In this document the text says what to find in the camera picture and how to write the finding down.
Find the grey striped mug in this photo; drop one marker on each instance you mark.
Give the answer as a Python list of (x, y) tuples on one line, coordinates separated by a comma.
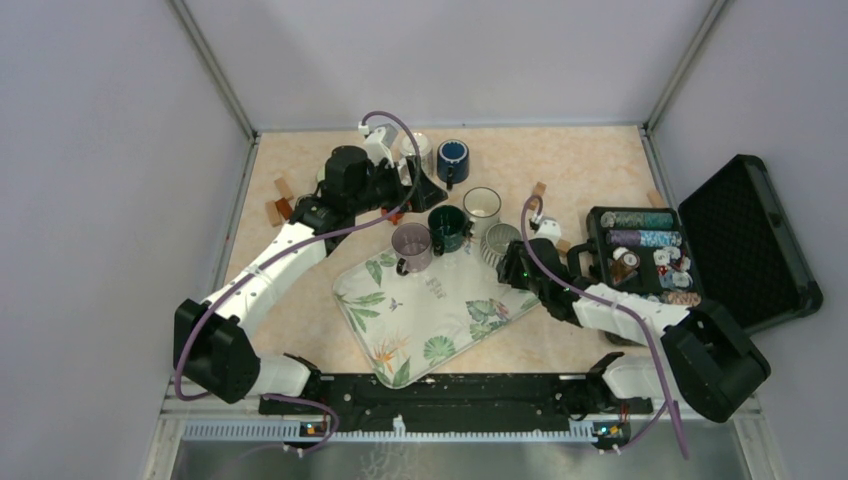
[(496, 241)]

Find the tan wooden block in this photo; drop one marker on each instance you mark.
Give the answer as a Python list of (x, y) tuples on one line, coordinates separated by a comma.
[(284, 189)]

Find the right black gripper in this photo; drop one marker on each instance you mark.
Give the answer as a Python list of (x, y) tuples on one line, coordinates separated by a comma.
[(508, 269)]

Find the wooden block near mugs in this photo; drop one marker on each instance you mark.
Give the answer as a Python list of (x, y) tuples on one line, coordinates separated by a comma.
[(536, 198)]

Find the floral leaf pattern tray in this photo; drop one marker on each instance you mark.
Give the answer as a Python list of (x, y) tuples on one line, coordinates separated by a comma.
[(410, 325)]

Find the dark green mug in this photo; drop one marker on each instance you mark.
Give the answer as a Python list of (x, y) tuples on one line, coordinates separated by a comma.
[(449, 227)]

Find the light wooden block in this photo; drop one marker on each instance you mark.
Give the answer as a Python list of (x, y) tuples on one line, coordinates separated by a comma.
[(563, 246)]

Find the wooden block by case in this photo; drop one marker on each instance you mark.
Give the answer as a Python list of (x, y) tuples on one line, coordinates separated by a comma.
[(656, 199)]

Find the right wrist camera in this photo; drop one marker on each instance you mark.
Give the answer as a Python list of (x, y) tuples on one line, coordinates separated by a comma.
[(545, 227)]

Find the lilac purple mug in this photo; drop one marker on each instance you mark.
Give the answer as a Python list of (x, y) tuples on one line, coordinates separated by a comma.
[(412, 244)]

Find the orange red mug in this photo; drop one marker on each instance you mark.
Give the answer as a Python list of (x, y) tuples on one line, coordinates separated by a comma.
[(396, 217)]

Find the pale wooden block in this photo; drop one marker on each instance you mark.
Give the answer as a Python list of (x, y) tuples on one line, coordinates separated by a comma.
[(274, 216)]

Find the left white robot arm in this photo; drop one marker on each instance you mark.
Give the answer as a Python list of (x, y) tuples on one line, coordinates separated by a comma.
[(213, 350)]

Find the black carrying case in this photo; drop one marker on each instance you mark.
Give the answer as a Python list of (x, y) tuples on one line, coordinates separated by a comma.
[(730, 241)]

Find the white black-rimmed mug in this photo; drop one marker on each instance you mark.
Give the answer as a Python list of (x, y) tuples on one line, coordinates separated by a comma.
[(483, 206)]

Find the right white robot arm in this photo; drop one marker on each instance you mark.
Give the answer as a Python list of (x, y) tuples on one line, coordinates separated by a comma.
[(698, 355)]

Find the navy blue mug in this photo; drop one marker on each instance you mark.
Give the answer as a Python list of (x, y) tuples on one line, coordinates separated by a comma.
[(453, 162)]

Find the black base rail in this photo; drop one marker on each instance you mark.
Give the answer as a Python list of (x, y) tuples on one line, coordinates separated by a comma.
[(462, 403)]

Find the white floral mug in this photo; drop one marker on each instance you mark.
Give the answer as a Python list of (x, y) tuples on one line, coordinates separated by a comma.
[(422, 146)]

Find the reddish brown wooden block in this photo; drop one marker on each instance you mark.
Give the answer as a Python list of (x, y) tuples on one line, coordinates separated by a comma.
[(284, 208)]

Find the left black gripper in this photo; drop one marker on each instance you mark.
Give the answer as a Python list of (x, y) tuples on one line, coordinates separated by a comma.
[(426, 195)]

